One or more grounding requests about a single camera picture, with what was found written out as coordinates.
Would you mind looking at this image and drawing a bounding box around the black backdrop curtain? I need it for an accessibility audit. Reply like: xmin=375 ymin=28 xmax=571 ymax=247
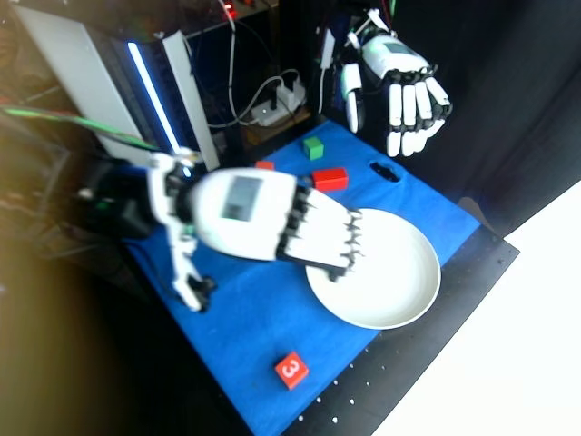
xmin=276 ymin=0 xmax=581 ymax=237

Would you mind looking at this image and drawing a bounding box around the white cable adapter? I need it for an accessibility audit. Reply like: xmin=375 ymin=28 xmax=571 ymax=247
xmin=320 ymin=27 xmax=337 ymax=70

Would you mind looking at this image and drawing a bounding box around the black perforated board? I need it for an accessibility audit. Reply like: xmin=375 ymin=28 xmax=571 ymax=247
xmin=281 ymin=199 xmax=521 ymax=436

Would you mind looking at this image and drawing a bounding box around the white power strip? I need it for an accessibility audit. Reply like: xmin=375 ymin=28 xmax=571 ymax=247
xmin=251 ymin=74 xmax=309 ymax=128

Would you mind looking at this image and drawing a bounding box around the green cube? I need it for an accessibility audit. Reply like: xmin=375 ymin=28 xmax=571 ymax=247
xmin=302 ymin=136 xmax=325 ymax=162

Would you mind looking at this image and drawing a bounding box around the computer tower with blue light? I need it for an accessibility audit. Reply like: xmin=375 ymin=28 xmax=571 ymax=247
xmin=13 ymin=4 xmax=222 ymax=173

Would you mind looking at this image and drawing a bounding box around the white round plate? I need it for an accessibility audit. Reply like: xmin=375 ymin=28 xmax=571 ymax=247
xmin=304 ymin=207 xmax=442 ymax=331

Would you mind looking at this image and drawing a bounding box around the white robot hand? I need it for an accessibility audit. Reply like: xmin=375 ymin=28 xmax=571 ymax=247
xmin=340 ymin=34 xmax=454 ymax=159
xmin=189 ymin=166 xmax=367 ymax=283

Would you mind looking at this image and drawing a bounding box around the red cube with white three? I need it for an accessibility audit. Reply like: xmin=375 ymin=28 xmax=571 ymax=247
xmin=273 ymin=351 xmax=310 ymax=391

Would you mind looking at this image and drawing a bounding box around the small black object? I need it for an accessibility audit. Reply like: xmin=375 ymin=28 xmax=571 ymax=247
xmin=369 ymin=161 xmax=402 ymax=183

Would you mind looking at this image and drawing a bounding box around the blue cloth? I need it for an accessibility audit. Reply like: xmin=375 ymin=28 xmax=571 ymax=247
xmin=124 ymin=118 xmax=482 ymax=436

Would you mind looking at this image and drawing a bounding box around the white cable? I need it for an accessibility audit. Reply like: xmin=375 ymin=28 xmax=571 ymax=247
xmin=216 ymin=0 xmax=255 ymax=128

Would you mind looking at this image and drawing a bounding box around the red rectangular block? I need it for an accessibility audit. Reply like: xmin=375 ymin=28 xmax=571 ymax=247
xmin=310 ymin=167 xmax=350 ymax=192

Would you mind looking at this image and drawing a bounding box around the grey cable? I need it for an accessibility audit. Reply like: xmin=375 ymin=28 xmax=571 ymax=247
xmin=247 ymin=67 xmax=303 ymax=117

